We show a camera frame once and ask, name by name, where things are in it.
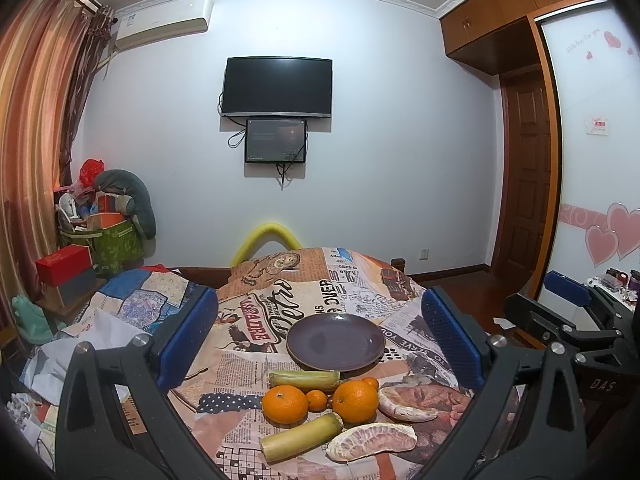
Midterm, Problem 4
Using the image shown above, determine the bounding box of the pomelo segment with rind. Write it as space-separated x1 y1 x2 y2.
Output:
378 386 438 422

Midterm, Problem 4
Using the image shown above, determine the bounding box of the yellow sugarcane piece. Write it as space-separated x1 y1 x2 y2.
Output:
260 413 344 464

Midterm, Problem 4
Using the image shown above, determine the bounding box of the peeled pomelo segment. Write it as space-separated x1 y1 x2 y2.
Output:
326 422 418 463

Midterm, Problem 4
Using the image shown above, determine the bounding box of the small mandarin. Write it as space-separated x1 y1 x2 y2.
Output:
306 389 329 413
360 377 380 390

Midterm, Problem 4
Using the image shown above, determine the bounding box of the large orange with sticker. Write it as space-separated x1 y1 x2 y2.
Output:
332 380 378 425

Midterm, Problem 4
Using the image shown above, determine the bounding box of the green sugarcane piece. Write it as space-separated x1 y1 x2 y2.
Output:
269 370 341 392

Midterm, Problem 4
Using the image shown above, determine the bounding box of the wooden door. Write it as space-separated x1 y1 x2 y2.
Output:
492 70 551 290

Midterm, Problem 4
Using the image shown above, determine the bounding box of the patchwork quilt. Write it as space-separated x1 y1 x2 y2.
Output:
6 266 193 467

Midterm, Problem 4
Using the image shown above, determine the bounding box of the red gift box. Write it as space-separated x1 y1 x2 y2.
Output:
35 245 92 286

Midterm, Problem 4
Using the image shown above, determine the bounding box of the grey plush pillow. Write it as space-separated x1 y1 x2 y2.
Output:
94 169 156 240

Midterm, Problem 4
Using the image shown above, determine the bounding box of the dark purple plate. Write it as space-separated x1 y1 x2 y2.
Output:
286 313 385 373

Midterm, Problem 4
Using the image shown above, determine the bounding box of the white sliding wardrobe door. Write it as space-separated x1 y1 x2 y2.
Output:
534 1 640 311

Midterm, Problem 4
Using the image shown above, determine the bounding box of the yellow foam tube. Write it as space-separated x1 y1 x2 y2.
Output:
230 222 303 266

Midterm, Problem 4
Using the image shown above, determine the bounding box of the red plastic bag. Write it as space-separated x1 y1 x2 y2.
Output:
79 158 105 188

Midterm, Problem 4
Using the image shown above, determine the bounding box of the wooden overhead cabinet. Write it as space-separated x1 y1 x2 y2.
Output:
439 0 606 77

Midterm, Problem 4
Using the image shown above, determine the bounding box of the striped orange curtain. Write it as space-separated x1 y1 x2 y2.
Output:
1 0 114 313

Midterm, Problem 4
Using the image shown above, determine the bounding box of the white air conditioner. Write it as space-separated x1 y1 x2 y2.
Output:
115 0 214 51

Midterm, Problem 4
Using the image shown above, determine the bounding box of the small wall monitor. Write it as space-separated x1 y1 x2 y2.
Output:
244 118 307 165

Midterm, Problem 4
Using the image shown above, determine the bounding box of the wall mounted television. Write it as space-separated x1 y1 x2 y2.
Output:
220 56 333 118

